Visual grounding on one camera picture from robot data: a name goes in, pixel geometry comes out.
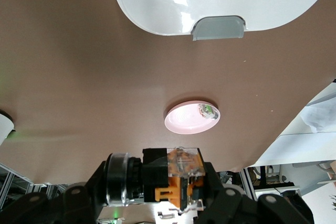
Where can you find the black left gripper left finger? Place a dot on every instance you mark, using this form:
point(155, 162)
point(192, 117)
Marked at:
point(86, 200)

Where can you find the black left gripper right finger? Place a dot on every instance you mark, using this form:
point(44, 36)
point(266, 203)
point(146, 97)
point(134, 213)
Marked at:
point(225, 205)

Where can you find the orange and black push-button switch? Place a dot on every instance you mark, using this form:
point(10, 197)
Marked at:
point(157, 176)

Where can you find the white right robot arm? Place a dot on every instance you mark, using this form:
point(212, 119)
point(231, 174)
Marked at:
point(4, 127)

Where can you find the pink plate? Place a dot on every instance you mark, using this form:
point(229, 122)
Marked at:
point(183, 121)

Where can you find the white desk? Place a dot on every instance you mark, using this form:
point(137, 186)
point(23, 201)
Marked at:
point(302, 148)

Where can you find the brown table mat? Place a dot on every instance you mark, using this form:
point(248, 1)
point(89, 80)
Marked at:
point(78, 77)

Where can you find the grey box latch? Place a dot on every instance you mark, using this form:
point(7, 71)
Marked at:
point(218, 28)

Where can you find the aluminium frame post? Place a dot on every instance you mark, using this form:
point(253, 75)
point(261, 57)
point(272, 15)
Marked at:
point(18, 179)

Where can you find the green and white switch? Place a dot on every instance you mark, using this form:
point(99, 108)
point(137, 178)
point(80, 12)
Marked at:
point(208, 111)

